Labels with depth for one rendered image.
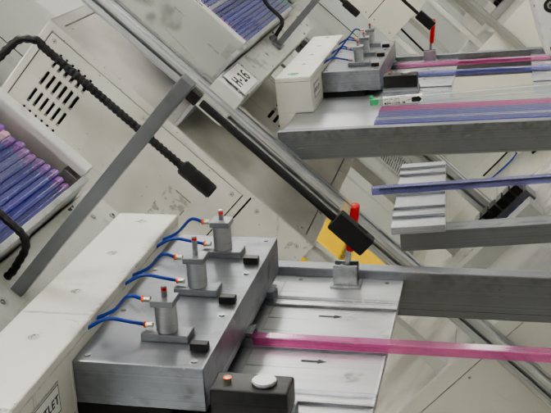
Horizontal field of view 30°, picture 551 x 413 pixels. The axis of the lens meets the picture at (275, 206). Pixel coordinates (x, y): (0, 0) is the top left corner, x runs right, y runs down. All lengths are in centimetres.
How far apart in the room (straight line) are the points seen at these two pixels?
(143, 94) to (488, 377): 94
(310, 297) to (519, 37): 443
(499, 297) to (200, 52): 109
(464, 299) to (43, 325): 53
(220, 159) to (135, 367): 119
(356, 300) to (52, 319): 38
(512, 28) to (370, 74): 328
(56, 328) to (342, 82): 143
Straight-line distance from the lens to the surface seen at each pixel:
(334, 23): 884
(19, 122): 139
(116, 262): 120
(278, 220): 215
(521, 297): 131
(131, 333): 108
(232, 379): 100
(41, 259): 115
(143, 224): 131
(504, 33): 557
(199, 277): 113
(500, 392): 226
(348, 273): 128
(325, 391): 106
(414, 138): 205
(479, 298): 131
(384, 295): 127
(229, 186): 215
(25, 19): 434
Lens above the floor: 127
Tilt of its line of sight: 4 degrees down
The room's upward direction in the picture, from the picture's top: 49 degrees counter-clockwise
